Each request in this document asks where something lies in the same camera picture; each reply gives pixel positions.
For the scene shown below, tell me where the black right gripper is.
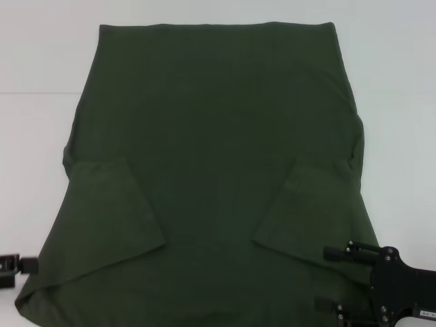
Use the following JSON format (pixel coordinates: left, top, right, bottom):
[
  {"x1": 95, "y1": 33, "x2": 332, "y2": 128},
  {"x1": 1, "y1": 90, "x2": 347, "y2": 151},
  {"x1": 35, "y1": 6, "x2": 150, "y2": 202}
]
[{"x1": 313, "y1": 240, "x2": 436, "y2": 327}]

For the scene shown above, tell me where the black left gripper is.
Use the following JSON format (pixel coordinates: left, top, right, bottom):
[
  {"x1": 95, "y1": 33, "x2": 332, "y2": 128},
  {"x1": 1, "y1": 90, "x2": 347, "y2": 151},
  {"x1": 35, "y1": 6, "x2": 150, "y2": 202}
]
[{"x1": 0, "y1": 253, "x2": 39, "y2": 289}]

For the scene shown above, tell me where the dark green t-shirt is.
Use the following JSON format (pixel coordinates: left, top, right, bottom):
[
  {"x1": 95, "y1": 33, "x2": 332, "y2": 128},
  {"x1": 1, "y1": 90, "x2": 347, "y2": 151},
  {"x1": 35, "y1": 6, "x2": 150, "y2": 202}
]
[{"x1": 13, "y1": 21, "x2": 379, "y2": 327}]

